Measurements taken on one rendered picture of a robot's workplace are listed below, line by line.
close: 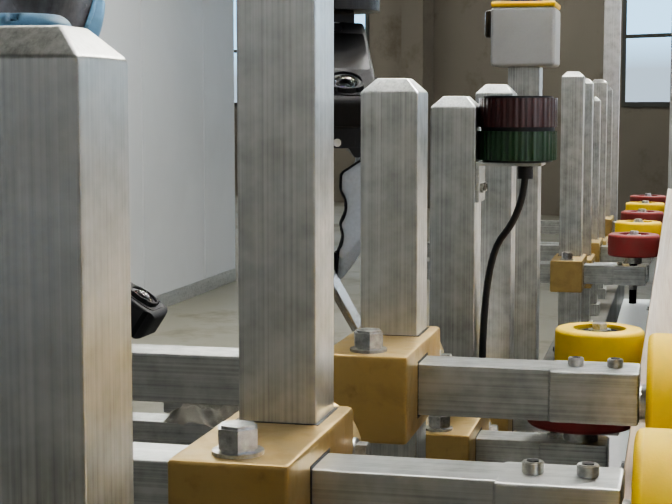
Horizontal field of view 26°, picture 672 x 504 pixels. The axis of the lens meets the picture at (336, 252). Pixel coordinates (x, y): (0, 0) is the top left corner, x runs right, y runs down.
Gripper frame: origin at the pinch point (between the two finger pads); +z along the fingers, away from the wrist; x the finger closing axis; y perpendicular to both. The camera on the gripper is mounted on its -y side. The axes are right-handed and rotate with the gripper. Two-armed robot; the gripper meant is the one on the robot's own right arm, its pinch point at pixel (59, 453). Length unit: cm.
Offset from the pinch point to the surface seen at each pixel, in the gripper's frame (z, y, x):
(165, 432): -2.6, -9.8, 1.6
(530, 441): -3.5, -38.4, 1.6
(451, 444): -3.8, -33.0, 5.1
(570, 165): -19, -32, -127
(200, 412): -4.5, -12.9, 2.4
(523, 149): -25.0, -37.2, -1.0
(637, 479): -14, -47, 53
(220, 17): -81, 223, -744
